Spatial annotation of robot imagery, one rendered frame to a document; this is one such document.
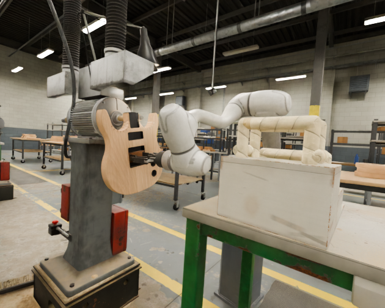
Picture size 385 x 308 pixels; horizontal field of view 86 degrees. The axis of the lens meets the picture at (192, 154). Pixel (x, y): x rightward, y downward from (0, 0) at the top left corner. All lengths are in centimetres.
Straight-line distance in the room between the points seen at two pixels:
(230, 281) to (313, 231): 127
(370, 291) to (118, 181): 88
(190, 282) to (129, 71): 88
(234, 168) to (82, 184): 107
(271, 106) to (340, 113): 1076
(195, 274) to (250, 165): 38
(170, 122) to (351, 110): 1137
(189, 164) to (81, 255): 104
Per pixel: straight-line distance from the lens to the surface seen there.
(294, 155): 69
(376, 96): 1200
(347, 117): 1182
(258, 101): 114
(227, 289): 180
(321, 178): 51
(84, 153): 141
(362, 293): 53
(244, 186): 56
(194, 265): 72
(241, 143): 57
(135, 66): 108
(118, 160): 100
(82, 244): 155
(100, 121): 96
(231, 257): 166
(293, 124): 53
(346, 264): 54
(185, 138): 72
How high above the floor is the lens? 113
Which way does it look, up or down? 3 degrees down
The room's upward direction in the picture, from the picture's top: 4 degrees clockwise
